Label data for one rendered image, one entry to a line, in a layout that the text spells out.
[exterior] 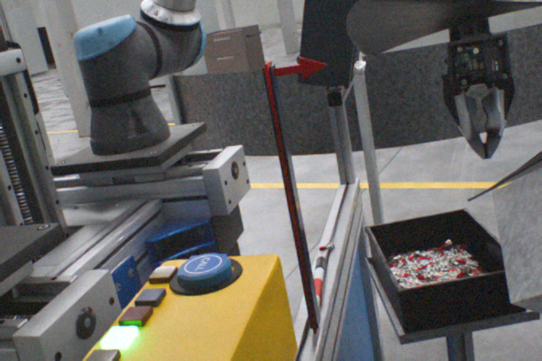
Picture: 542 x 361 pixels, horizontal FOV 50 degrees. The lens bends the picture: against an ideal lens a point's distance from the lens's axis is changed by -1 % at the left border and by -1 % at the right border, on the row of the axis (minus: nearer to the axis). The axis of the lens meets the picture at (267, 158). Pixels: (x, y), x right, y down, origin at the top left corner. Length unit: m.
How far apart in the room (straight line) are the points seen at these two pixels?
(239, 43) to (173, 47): 6.22
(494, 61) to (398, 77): 1.69
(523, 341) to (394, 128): 0.94
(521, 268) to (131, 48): 0.74
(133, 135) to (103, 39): 0.17
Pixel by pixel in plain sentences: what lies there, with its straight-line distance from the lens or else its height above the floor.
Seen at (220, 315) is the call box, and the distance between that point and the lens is 0.39.
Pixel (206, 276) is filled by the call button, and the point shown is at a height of 1.08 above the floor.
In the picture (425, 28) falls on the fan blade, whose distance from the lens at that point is 0.64.
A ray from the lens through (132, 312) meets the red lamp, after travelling 0.41.
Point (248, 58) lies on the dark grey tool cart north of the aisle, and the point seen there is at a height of 0.53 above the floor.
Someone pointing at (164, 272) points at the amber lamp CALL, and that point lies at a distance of 0.45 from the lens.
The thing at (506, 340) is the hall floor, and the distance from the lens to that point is 2.21.
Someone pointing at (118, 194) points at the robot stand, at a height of 0.96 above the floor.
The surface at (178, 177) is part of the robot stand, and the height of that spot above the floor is 0.98.
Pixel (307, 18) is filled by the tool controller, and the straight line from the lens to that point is 1.20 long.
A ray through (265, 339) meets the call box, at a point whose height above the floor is 1.04.
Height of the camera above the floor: 1.26
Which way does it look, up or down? 16 degrees down
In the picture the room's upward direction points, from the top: 11 degrees counter-clockwise
